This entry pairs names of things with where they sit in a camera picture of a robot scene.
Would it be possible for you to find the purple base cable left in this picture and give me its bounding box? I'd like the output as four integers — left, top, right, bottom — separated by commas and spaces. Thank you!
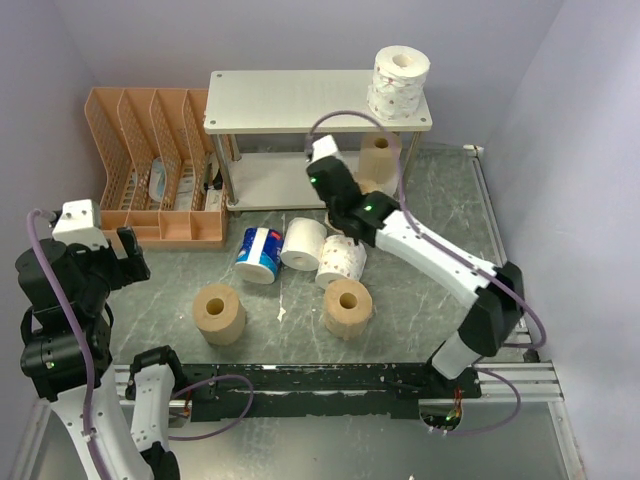
167, 373, 257, 442

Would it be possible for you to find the tissue pack in organizer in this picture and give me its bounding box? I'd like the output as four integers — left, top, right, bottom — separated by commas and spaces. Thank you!
148, 157, 176, 203

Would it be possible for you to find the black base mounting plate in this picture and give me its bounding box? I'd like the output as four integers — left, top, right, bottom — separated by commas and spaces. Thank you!
183, 362, 481, 422

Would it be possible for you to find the aluminium frame rail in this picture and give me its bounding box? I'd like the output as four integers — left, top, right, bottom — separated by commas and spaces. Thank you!
469, 149, 584, 480

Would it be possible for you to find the brown paper roll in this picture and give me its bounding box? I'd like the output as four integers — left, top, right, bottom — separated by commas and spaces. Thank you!
324, 178, 383, 234

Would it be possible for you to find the blue wrapped paper roll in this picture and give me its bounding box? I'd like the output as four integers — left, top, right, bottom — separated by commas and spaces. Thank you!
234, 227, 284, 285

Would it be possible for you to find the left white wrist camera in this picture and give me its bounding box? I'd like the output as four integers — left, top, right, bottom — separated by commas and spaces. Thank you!
52, 199, 109, 251

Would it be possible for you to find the plain white paper roll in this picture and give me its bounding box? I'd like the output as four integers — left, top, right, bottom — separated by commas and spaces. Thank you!
281, 217, 327, 271

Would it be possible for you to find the black pen in organizer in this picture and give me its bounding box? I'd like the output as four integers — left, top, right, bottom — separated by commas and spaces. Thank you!
201, 153, 215, 196

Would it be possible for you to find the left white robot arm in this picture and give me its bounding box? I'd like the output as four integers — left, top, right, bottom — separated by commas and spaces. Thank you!
15, 227, 187, 479

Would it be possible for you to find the white floral roll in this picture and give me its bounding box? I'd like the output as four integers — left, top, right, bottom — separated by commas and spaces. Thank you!
315, 235, 367, 289
367, 45, 431, 121

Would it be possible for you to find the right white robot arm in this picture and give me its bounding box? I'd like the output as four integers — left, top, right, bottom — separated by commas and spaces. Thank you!
306, 156, 524, 398

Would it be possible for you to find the white two-tier metal shelf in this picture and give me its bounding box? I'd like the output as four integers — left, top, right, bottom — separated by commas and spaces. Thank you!
202, 69, 433, 215

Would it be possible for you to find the white wall plug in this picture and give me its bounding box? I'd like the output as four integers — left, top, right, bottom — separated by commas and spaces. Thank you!
463, 144, 484, 155

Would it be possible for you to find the orange plastic file organizer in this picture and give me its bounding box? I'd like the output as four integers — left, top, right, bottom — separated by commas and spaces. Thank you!
84, 87, 228, 249

